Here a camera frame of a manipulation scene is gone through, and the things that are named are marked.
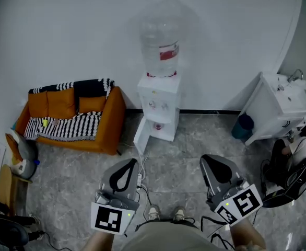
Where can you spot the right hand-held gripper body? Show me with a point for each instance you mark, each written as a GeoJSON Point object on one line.
{"type": "Point", "coordinates": [247, 202]}

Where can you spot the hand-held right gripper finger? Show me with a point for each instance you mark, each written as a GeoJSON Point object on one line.
{"type": "Point", "coordinates": [215, 172]}
{"type": "Point", "coordinates": [224, 167]}

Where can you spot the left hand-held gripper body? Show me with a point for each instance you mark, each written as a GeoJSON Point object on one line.
{"type": "Point", "coordinates": [108, 217]}

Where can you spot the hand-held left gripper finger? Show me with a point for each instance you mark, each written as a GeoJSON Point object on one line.
{"type": "Point", "coordinates": [116, 174]}
{"type": "Point", "coordinates": [129, 178]}

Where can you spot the pink cup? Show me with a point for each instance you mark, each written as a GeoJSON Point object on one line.
{"type": "Point", "coordinates": [158, 126]}

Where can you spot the person's left forearm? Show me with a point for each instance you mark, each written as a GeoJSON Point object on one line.
{"type": "Point", "coordinates": [100, 240]}

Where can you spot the person's right forearm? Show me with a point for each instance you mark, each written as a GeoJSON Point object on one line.
{"type": "Point", "coordinates": [243, 235]}

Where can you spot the small yellow cup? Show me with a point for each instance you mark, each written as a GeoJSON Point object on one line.
{"type": "Point", "coordinates": [45, 123]}

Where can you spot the white power strip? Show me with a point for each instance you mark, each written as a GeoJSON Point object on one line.
{"type": "Point", "coordinates": [139, 181]}

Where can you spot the person's left shoe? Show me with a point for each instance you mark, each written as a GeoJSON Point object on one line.
{"type": "Point", "coordinates": [154, 212]}

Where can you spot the person's shoe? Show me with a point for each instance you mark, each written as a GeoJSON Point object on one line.
{"type": "Point", "coordinates": [179, 214]}
{"type": "Point", "coordinates": [154, 212]}

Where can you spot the dark teal waste bin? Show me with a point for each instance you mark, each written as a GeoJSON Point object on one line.
{"type": "Point", "coordinates": [242, 128]}

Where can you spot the orange sofa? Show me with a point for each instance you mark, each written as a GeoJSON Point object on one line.
{"type": "Point", "coordinates": [111, 124]}

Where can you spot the person's right shoe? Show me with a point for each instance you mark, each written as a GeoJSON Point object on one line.
{"type": "Point", "coordinates": [179, 214]}

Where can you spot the black backpack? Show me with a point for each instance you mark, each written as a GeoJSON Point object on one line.
{"type": "Point", "coordinates": [300, 176]}

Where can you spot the white sink cabinet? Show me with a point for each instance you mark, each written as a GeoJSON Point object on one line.
{"type": "Point", "coordinates": [266, 114]}

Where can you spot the person's olive clothing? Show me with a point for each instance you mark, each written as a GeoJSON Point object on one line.
{"type": "Point", "coordinates": [174, 238]}

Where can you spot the black white striped blanket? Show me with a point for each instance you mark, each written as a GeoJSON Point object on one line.
{"type": "Point", "coordinates": [64, 128]}

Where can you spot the orange sofa cushion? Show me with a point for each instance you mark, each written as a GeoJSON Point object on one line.
{"type": "Point", "coordinates": [38, 104]}
{"type": "Point", "coordinates": [91, 104]}
{"type": "Point", "coordinates": [61, 103]}

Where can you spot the white water dispenser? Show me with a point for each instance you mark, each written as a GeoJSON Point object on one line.
{"type": "Point", "coordinates": [159, 98]}

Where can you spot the orange grey pillow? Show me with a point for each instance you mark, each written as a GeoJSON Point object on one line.
{"type": "Point", "coordinates": [25, 153]}

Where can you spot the black office chair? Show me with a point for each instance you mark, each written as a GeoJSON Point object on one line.
{"type": "Point", "coordinates": [4, 231]}

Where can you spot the wooden stool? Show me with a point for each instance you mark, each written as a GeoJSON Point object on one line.
{"type": "Point", "coordinates": [5, 184]}

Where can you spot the metal faucet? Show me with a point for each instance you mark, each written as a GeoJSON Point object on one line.
{"type": "Point", "coordinates": [295, 75]}

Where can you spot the clear water bottle red label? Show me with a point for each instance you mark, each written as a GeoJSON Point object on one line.
{"type": "Point", "coordinates": [158, 43]}

